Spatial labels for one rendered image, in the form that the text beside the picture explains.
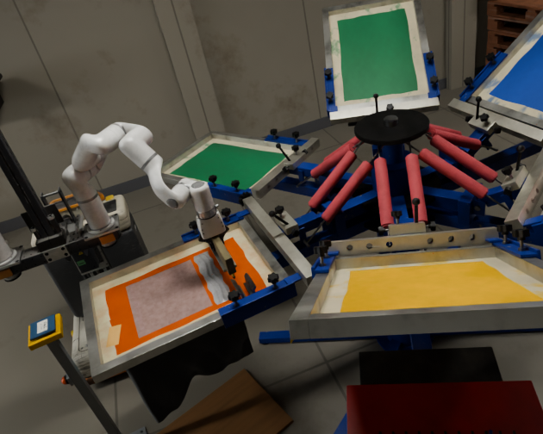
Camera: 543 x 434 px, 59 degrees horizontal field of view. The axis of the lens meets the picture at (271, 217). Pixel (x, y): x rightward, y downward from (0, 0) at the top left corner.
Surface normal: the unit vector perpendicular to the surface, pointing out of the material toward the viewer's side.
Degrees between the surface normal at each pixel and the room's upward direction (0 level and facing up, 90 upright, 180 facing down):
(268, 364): 0
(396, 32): 32
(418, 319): 58
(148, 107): 90
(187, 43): 90
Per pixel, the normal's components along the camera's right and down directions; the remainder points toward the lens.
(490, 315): -0.20, 0.06
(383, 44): -0.22, -0.38
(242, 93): 0.30, 0.49
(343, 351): -0.20, -0.81
